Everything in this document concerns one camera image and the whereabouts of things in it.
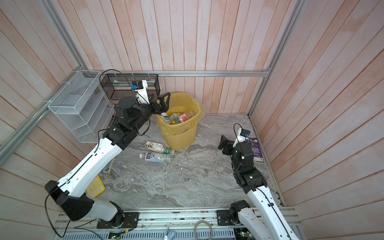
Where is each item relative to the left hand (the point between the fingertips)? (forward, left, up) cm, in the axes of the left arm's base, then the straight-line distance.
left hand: (163, 97), depth 64 cm
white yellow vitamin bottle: (+11, -3, -25) cm, 27 cm away
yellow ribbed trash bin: (-2, -7, -27) cm, 28 cm away
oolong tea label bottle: (-8, +8, -40) cm, 42 cm away
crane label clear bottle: (0, +8, -41) cm, 42 cm away
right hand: (-8, -32, -19) cm, 38 cm away
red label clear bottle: (+9, -8, -22) cm, 25 cm away
